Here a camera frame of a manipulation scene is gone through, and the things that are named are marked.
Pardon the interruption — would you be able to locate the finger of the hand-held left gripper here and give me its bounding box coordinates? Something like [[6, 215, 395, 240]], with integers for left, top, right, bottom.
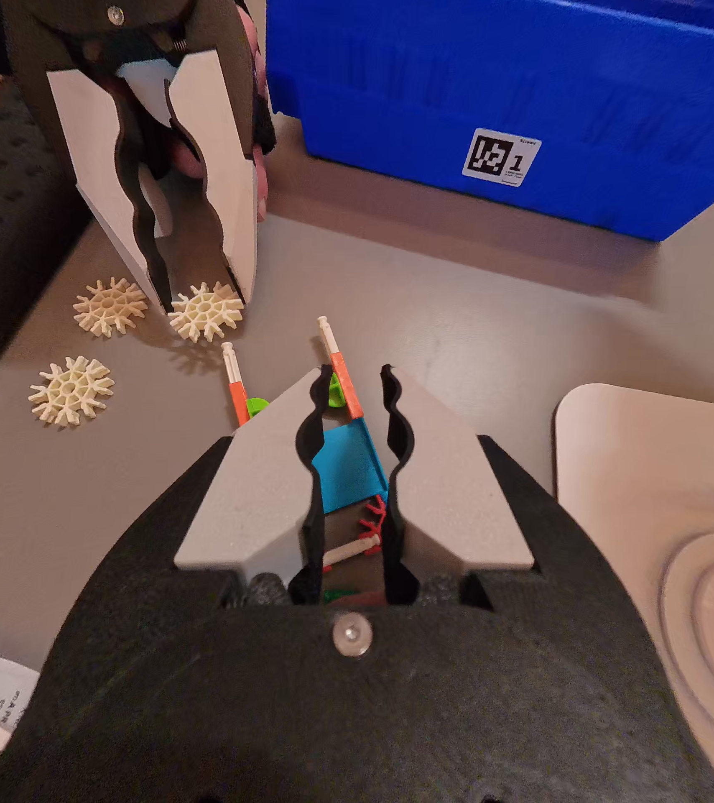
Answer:
[[164, 49, 260, 306], [46, 66, 174, 316]]

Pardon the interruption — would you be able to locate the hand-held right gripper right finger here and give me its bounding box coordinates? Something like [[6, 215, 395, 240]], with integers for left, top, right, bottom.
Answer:
[[379, 363, 535, 606]]

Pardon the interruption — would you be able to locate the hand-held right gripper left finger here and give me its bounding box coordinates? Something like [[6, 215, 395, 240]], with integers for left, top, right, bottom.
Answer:
[[174, 366, 328, 606]]

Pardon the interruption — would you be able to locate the lime green spool rod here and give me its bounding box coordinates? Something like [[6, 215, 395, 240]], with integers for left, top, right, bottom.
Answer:
[[245, 371, 348, 420]]

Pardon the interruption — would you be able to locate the orange toy clip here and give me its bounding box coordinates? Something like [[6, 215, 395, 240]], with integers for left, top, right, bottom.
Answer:
[[330, 350, 365, 421], [227, 379, 252, 429]]

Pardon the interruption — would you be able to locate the white short rod with connectors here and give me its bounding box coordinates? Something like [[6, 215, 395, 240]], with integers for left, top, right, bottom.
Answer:
[[321, 535, 384, 570]]

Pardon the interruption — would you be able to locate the white snowflake connector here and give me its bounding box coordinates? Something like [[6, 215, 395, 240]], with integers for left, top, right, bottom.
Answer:
[[28, 355, 116, 427], [71, 277, 150, 340], [168, 281, 246, 344]]

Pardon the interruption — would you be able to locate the blue plastic bin with label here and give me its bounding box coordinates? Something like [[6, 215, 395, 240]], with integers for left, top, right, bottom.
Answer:
[[265, 0, 714, 243]]

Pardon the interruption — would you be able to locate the person's left hand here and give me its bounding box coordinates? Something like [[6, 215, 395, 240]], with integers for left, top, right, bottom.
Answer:
[[239, 8, 270, 223]]

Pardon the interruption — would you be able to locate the black perforated board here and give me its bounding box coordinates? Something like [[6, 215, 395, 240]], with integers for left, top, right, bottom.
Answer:
[[0, 66, 93, 418]]

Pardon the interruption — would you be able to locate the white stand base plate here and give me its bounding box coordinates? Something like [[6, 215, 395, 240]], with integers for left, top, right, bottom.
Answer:
[[553, 383, 714, 803]]

